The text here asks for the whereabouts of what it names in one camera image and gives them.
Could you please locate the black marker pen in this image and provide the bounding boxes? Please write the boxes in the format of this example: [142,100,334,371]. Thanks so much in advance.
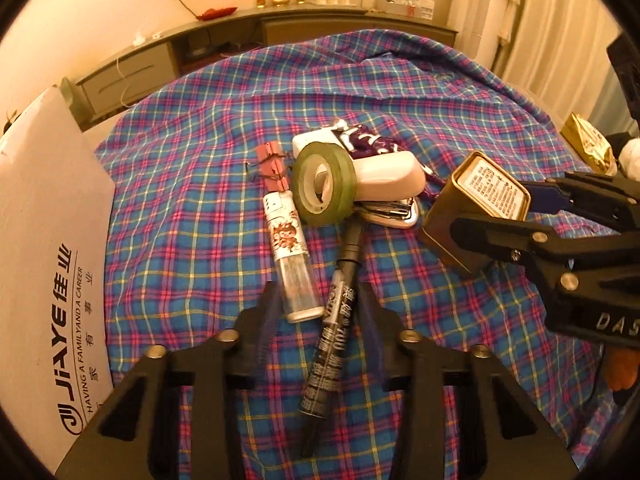
[299,214,367,458]

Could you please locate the person's right hand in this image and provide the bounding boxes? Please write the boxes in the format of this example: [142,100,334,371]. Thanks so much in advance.
[603,347,640,391]

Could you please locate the plaid blue pink cloth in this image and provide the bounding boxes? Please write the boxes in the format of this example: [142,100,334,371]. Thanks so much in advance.
[94,28,618,480]

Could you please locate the green tape roll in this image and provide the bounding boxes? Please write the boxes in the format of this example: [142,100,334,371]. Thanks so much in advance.
[292,142,357,226]

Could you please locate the white cardboard box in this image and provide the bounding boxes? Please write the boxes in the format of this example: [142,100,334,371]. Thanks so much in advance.
[1,88,115,471]

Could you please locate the red pouch on cabinet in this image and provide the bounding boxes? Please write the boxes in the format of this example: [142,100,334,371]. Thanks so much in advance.
[196,6,238,22]

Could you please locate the gold square tin can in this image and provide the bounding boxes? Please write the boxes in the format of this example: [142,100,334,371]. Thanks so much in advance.
[419,151,532,278]

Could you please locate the cream curtain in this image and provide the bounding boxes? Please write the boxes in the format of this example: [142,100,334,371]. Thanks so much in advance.
[447,0,630,130]

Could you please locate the pink binder clips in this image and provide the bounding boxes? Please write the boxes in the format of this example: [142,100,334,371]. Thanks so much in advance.
[245,141,290,192]

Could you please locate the gold foil bag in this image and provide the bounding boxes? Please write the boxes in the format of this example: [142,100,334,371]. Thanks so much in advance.
[561,113,617,177]

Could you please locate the white pink stapler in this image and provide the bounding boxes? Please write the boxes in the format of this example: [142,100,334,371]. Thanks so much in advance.
[291,128,426,229]

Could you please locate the purple silver action figure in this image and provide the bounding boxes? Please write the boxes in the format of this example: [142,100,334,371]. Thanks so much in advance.
[329,120,445,186]

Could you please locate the long grey tv cabinet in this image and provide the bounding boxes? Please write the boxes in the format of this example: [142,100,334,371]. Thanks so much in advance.
[76,4,457,126]

